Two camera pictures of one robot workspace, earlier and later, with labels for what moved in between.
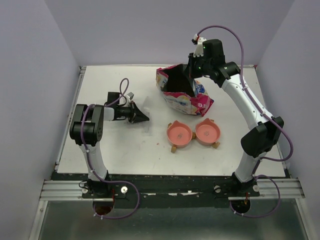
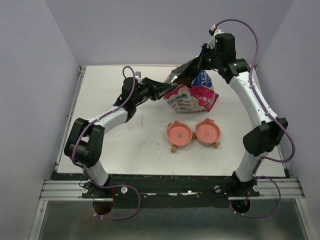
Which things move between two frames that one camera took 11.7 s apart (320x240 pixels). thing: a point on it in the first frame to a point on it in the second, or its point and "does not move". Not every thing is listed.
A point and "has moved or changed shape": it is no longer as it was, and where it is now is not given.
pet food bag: [181, 92] has moved or changed shape
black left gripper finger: [139, 116] to [158, 86]
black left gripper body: [130, 113] to [150, 91]
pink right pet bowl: [207, 132] does not move
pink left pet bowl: [178, 134] does not move
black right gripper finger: [191, 65] to [201, 62]
